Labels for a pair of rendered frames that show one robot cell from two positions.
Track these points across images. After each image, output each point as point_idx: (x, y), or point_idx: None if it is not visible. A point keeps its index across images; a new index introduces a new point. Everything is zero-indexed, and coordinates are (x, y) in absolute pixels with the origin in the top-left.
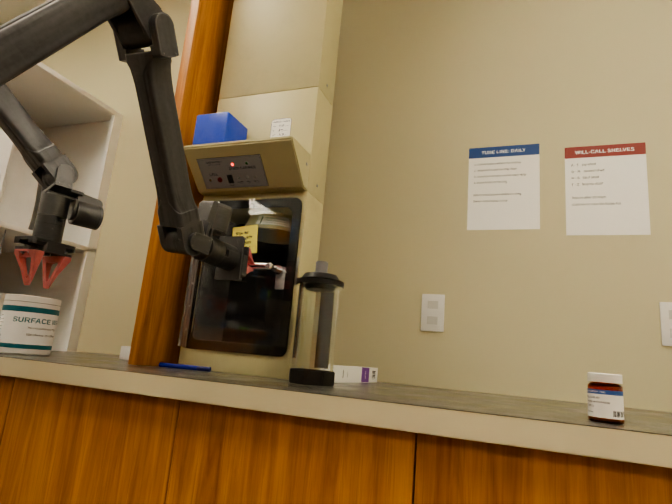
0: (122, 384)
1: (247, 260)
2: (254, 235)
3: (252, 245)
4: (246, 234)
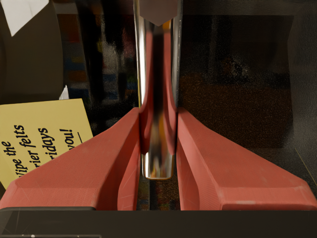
0: None
1: (162, 217)
2: (9, 117)
3: (54, 120)
4: (15, 147)
